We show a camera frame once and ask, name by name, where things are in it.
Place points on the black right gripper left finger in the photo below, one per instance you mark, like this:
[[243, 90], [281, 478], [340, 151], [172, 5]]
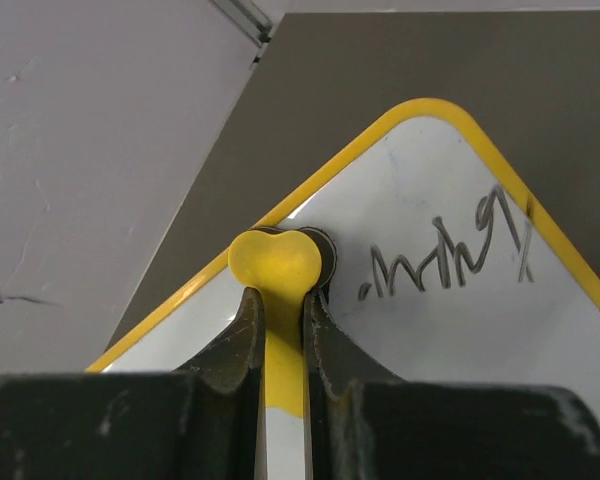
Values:
[[219, 399]]

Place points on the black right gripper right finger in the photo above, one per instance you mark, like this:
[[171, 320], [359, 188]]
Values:
[[339, 443]]

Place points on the yellow bone shaped eraser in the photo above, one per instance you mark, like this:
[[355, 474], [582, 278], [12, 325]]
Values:
[[283, 266]]

